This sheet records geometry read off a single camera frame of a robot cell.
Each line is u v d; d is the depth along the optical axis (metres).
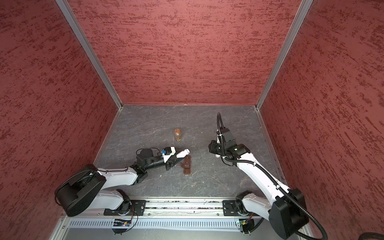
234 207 0.74
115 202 0.62
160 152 0.68
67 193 0.44
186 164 0.88
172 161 0.72
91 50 0.87
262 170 0.47
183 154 0.76
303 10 0.72
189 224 0.77
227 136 0.63
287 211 0.39
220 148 0.60
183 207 0.76
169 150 0.68
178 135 0.99
